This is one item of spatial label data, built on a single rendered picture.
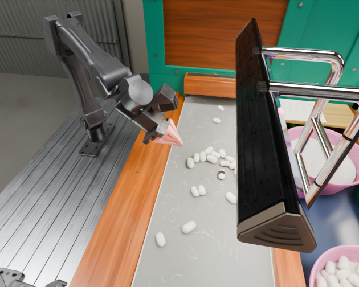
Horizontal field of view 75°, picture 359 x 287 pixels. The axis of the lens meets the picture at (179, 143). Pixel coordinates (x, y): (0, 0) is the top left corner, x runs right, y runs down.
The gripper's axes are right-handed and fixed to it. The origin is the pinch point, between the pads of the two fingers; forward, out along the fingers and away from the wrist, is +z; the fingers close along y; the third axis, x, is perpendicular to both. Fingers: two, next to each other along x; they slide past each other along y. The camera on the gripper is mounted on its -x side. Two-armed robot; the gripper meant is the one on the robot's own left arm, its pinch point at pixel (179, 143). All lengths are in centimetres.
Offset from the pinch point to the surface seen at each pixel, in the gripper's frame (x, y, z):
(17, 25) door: 153, 180, -132
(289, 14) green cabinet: -37, 43, 7
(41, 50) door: 161, 180, -104
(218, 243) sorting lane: 0.2, -21.1, 17.4
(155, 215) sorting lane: 11.0, -16.4, 4.8
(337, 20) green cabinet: -46, 44, 20
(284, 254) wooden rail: -11.0, -22.2, 26.7
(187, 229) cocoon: 3.8, -19.7, 10.2
